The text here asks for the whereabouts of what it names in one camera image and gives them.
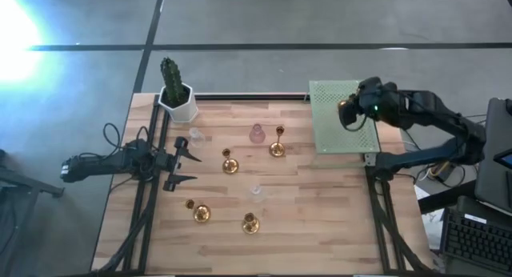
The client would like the pink ribbed glass candle holder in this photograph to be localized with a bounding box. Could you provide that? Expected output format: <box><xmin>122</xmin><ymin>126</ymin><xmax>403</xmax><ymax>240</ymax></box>
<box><xmin>249</xmin><ymin>123</ymin><xmax>266</xmax><ymax>145</ymax></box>

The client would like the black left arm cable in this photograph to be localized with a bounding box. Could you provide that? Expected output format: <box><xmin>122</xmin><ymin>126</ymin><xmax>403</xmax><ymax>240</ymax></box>
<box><xmin>102</xmin><ymin>122</ymin><xmax>151</xmax><ymax>155</ymax></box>

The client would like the small lit screen device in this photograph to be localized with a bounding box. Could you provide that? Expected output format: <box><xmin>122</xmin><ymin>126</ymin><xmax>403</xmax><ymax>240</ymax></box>
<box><xmin>492</xmin><ymin>147</ymin><xmax>512</xmax><ymax>171</ymax></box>

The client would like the black computer keyboard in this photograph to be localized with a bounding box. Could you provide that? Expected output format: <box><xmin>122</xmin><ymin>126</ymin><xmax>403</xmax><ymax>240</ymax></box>
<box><xmin>439</xmin><ymin>207</ymin><xmax>512</xmax><ymax>276</ymax></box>

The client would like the black power box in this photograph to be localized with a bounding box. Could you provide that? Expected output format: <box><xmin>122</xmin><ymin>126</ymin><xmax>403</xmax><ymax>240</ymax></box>
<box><xmin>438</xmin><ymin>161</ymin><xmax>461</xmax><ymax>182</ymax></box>

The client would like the clear ribbed glass candle holder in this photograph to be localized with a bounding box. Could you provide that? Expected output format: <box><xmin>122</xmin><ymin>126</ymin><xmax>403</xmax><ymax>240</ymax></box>
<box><xmin>246</xmin><ymin>183</ymin><xmax>267</xmax><ymax>204</ymax></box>
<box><xmin>187</xmin><ymin>126</ymin><xmax>207</xmax><ymax>149</ymax></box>

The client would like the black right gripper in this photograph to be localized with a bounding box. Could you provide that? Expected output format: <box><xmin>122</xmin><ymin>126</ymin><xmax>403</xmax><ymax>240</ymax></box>
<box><xmin>338</xmin><ymin>76</ymin><xmax>387</xmax><ymax>128</ymax></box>

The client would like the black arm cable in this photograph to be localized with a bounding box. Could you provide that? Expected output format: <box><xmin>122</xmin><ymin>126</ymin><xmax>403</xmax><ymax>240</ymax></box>
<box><xmin>344</xmin><ymin>115</ymin><xmax>369</xmax><ymax>133</ymax></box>
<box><xmin>102</xmin><ymin>122</ymin><xmax>151</xmax><ymax>155</ymax></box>

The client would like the dark metal stand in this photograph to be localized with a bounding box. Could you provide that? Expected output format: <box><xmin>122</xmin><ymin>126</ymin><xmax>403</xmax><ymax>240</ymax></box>
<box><xmin>0</xmin><ymin>148</ymin><xmax>66</xmax><ymax>277</ymax></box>

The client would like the white printed paper sheet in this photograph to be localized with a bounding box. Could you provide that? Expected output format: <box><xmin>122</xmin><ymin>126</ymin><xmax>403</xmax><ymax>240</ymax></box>
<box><xmin>414</xmin><ymin>184</ymin><xmax>445</xmax><ymax>250</ymax></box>

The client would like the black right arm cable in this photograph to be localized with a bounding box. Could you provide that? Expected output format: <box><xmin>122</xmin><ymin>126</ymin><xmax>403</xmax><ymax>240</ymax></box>
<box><xmin>344</xmin><ymin>115</ymin><xmax>369</xmax><ymax>133</ymax></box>

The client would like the white hexagonal plant pot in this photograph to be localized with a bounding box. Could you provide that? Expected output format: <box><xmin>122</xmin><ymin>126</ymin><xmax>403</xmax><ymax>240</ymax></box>
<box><xmin>157</xmin><ymin>82</ymin><xmax>200</xmax><ymax>124</ymax></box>

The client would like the black table edge frame bar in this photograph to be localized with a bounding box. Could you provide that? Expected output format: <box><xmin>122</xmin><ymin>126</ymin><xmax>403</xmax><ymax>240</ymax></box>
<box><xmin>194</xmin><ymin>92</ymin><xmax>310</xmax><ymax>101</ymax></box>

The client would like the green cactus plant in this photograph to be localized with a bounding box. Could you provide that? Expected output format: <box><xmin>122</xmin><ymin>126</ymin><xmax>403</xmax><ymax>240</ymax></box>
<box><xmin>159</xmin><ymin>56</ymin><xmax>186</xmax><ymax>106</ymax></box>

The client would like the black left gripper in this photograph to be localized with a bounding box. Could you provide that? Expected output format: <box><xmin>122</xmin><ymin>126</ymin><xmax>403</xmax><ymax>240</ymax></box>
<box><xmin>154</xmin><ymin>136</ymin><xmax>202</xmax><ymax>193</ymax></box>

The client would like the yellow cable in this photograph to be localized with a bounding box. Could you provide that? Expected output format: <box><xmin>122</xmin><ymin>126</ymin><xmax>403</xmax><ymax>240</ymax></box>
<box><xmin>427</xmin><ymin>161</ymin><xmax>452</xmax><ymax>179</ymax></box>

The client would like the green perforated metal shelf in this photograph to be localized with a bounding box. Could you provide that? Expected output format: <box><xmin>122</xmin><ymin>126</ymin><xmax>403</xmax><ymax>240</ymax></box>
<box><xmin>306</xmin><ymin>79</ymin><xmax>382</xmax><ymax>170</ymax></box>

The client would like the grey laptop computer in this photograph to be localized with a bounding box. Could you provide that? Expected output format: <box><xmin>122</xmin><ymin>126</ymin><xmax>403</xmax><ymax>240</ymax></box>
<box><xmin>474</xmin><ymin>97</ymin><xmax>512</xmax><ymax>214</ymax></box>

